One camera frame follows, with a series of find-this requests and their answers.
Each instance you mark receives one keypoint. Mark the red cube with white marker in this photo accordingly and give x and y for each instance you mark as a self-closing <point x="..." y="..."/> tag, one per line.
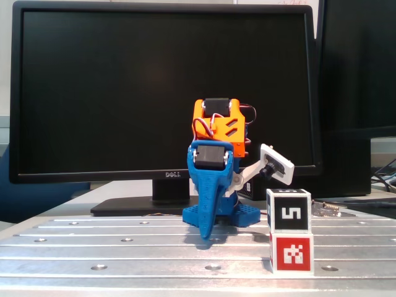
<point x="292" y="253"/>

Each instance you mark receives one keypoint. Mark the blue and orange robot arm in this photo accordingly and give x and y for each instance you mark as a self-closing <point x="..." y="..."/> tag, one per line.
<point x="235" y="123"/>

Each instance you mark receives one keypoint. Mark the white mounted wrist camera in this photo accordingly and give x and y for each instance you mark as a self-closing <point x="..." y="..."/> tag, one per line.
<point x="278" y="162"/>

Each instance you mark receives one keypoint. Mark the black cube with white marker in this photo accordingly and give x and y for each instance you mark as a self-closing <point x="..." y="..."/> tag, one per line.
<point x="290" y="213"/>

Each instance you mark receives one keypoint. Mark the black unbranded monitor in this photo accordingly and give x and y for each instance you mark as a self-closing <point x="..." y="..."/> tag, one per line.
<point x="365" y="62"/>

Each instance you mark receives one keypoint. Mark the small bare circuit board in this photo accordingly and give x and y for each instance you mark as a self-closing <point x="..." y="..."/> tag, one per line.
<point x="325" y="209"/>

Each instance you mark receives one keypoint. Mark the black Dell monitor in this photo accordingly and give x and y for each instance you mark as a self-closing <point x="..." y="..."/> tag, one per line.
<point x="92" y="92"/>

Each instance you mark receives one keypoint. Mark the blue chair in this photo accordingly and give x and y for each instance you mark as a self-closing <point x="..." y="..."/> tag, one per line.
<point x="31" y="198"/>

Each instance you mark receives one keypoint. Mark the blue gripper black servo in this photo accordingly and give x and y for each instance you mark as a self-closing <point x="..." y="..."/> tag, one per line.
<point x="206" y="180"/>

